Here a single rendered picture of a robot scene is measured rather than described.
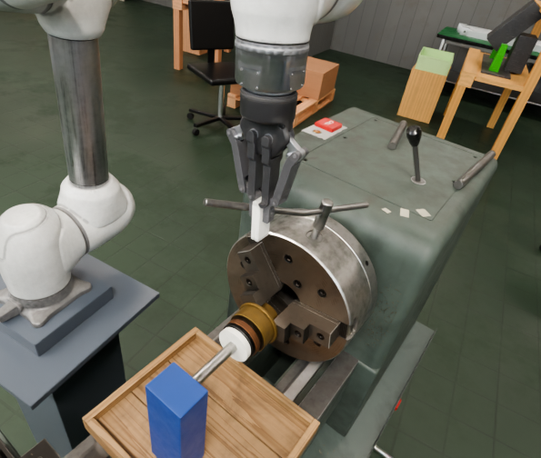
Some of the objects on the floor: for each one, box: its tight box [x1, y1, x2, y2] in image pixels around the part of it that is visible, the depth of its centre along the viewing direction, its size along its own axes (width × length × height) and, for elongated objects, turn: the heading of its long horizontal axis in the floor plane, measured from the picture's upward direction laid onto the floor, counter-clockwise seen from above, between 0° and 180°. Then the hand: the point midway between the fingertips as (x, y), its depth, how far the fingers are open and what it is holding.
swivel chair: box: [187, 0, 242, 135], centre depth 378 cm, size 70×70×110 cm
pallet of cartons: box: [227, 56, 339, 128], centre depth 478 cm, size 126×89×46 cm
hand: (260, 218), depth 63 cm, fingers closed
